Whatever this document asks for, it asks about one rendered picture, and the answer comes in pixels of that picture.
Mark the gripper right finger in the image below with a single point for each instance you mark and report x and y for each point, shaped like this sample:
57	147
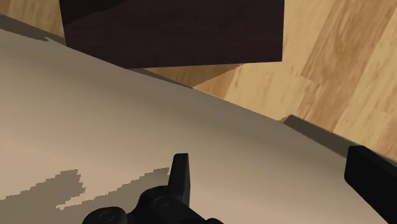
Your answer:
372	180

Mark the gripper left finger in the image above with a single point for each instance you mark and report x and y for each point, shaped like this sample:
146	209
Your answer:
178	186

